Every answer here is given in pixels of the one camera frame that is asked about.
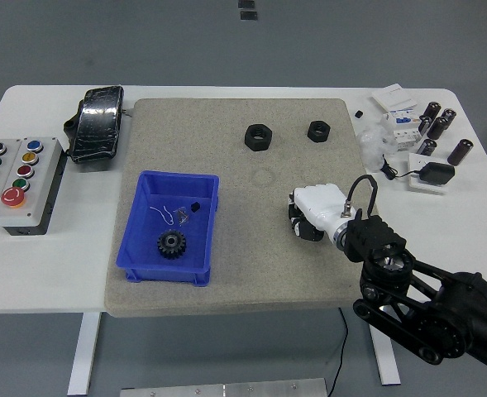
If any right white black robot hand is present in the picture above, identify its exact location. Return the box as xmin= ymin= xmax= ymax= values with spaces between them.
xmin=287 ymin=184 xmax=354 ymax=242

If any large black gear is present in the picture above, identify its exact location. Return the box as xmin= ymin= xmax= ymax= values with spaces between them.
xmin=156 ymin=229 xmax=186 ymax=261

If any small black hex nut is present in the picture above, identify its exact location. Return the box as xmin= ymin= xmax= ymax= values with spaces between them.
xmin=307 ymin=119 xmax=332 ymax=143

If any large black hex nut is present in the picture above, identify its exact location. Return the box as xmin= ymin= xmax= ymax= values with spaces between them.
xmin=244 ymin=122 xmax=275 ymax=151

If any blue plastic box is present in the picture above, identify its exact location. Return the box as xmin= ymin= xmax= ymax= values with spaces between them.
xmin=116 ymin=170 xmax=221 ymax=288

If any grey control box emergency stop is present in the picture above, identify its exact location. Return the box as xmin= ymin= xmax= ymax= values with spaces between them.
xmin=0 ymin=136 xmax=68 ymax=237

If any clear plastic bag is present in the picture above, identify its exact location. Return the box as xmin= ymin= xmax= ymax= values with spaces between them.
xmin=356 ymin=126 xmax=398 ymax=173

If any grey-brown mat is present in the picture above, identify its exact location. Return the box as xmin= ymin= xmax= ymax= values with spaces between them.
xmin=103 ymin=97 xmax=401 ymax=318

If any white square plate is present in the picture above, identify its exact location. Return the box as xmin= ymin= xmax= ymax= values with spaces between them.
xmin=408 ymin=152 xmax=447 ymax=194

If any white blue circuit breaker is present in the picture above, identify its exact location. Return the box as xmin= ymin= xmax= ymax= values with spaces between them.
xmin=381 ymin=108 xmax=422 ymax=152

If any black power adapter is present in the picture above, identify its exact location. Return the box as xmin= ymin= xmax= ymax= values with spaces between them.
xmin=419 ymin=162 xmax=456 ymax=186

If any small clear bag of screws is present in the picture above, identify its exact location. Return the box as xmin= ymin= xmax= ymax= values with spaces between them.
xmin=173 ymin=205 xmax=191 ymax=227

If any white table leg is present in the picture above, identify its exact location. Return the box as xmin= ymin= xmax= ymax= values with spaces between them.
xmin=67 ymin=313 xmax=103 ymax=396
xmin=365 ymin=306 xmax=402 ymax=386

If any black device wrapped in film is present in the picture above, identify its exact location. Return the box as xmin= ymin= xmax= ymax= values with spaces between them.
xmin=68 ymin=85 xmax=125 ymax=163

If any black adapter cord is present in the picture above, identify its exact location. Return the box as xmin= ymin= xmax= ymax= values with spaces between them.
xmin=380 ymin=153 xmax=423 ymax=180

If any white switch panel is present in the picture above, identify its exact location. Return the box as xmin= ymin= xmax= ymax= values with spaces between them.
xmin=370 ymin=84 xmax=418 ymax=111

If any black cable under table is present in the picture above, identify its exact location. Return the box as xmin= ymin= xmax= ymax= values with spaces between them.
xmin=329 ymin=308 xmax=349 ymax=397

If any white string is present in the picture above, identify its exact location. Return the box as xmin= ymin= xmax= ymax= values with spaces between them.
xmin=149 ymin=204 xmax=173 ymax=227

